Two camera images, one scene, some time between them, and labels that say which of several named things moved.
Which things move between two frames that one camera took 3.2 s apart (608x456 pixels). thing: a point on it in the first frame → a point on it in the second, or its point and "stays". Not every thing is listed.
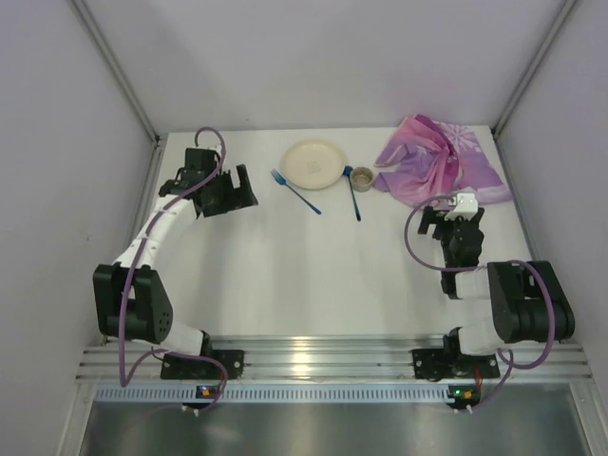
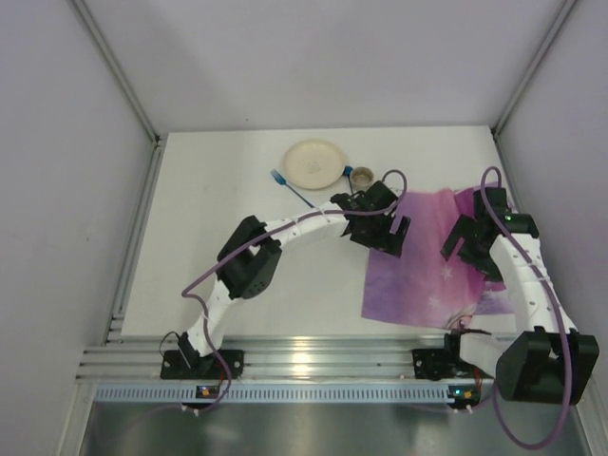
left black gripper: x=233 y=191 → x=385 y=236
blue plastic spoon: x=347 y=171 stays
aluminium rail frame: x=389 y=359 stays
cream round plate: x=313 y=164 stays
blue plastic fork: x=282 y=180 stays
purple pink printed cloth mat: x=429 y=159 → x=421 y=286
